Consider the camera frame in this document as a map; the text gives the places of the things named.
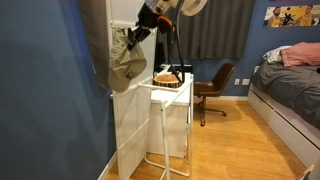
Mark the brown office chair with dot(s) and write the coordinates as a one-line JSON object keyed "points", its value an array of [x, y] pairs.
{"points": [[213, 88]]}

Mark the black computer monitor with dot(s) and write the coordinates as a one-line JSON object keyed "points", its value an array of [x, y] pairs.
{"points": [[159, 54]]}

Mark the basketball players poster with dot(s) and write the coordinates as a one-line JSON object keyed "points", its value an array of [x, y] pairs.
{"points": [[292, 16]]}

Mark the white wall outlet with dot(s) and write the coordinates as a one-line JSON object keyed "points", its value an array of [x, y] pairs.
{"points": [[244, 82]]}

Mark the round wood slice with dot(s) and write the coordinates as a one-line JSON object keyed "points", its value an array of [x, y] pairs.
{"points": [[167, 80]]}

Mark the white grey pillow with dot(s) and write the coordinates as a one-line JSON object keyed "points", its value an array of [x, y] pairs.
{"points": [[274, 56]]}

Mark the beige baseball cap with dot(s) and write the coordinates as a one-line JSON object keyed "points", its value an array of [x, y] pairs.
{"points": [[125, 64]]}

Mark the grey curtain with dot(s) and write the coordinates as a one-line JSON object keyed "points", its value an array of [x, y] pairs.
{"points": [[218, 31]]}

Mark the pink pillow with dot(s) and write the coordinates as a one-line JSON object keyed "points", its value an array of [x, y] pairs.
{"points": [[301, 54]]}

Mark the white desk with drawers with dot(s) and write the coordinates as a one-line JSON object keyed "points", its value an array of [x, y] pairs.
{"points": [[178, 121]]}

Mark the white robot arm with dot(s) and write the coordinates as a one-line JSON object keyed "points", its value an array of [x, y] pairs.
{"points": [[161, 14]]}

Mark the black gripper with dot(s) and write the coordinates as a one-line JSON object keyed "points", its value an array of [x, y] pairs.
{"points": [[147, 20]]}

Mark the bed with grey blanket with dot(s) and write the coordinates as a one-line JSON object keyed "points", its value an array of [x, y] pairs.
{"points": [[288, 100]]}

